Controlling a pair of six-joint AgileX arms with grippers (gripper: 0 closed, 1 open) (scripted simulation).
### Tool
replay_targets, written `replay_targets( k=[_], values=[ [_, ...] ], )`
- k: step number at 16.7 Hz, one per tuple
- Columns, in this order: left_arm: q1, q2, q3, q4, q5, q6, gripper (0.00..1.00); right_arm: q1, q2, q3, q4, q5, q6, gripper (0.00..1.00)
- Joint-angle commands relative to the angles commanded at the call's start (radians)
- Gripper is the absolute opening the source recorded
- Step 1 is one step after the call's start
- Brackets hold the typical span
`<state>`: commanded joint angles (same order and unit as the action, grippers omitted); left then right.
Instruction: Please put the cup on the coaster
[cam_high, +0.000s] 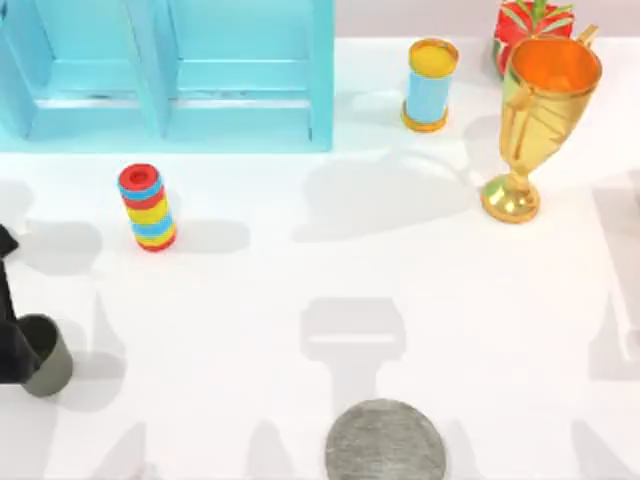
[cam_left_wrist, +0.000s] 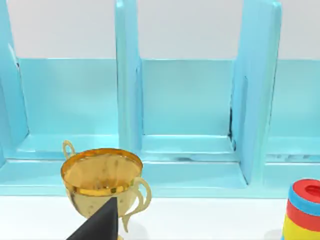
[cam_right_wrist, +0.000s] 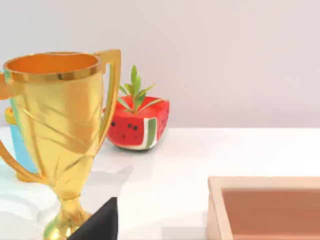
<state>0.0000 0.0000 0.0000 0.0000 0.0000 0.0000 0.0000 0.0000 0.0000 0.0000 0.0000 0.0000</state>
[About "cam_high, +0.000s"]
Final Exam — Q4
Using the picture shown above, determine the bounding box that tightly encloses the stack of coloured rings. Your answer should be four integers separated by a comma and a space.
117, 162, 179, 254

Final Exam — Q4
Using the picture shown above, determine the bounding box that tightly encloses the light blue rack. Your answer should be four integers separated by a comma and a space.
0, 0, 335, 154

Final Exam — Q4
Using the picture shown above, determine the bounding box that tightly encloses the blue and yellow can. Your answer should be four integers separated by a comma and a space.
400, 37, 461, 134

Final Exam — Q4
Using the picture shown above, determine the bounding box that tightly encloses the grey round coaster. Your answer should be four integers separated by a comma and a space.
324, 397, 447, 480

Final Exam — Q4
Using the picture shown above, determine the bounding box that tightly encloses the gold trophy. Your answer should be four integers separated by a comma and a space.
480, 23, 604, 225

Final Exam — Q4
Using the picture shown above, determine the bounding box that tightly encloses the grey-green cup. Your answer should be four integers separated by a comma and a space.
16, 314, 74, 399

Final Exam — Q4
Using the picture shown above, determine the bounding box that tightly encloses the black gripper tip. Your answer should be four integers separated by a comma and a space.
0, 223, 42, 386

